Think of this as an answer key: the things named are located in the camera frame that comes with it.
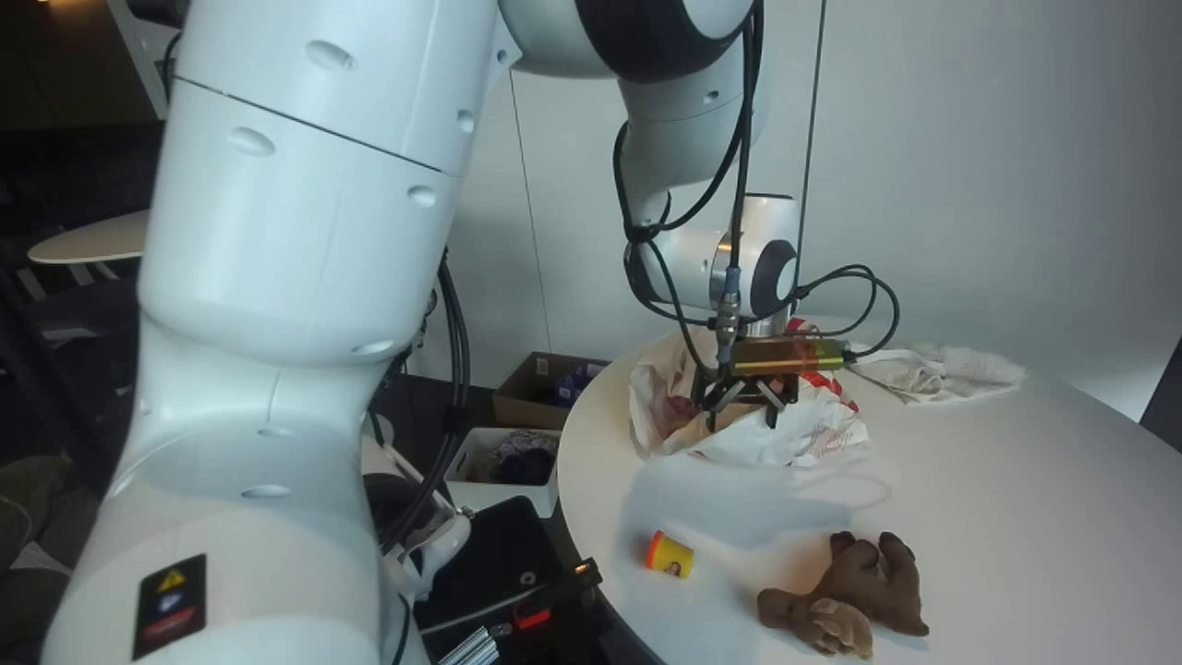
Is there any cardboard box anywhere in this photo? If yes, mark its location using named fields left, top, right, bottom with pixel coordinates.
left=491, top=351, right=611, bottom=432

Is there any white plastic bin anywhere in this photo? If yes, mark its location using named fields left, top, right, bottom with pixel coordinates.
left=443, top=426, right=562, bottom=519

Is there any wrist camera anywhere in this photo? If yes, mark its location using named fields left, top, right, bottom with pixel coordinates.
left=732, top=336, right=849, bottom=377

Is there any brown plush toy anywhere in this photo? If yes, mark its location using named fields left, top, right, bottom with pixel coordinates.
left=756, top=530, right=932, bottom=661

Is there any white plastic bag red print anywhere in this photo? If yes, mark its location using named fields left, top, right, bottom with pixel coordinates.
left=629, top=319, right=872, bottom=468

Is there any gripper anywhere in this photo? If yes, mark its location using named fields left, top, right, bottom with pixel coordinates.
left=693, top=362, right=801, bottom=434

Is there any round white table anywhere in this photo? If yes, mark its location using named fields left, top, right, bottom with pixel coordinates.
left=27, top=209, right=151, bottom=266

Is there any small yellow tub red lid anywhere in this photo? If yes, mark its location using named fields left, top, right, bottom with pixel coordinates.
left=644, top=528, right=696, bottom=581

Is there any white crumpled cloth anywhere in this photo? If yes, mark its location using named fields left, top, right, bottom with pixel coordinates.
left=847, top=343, right=1029, bottom=405

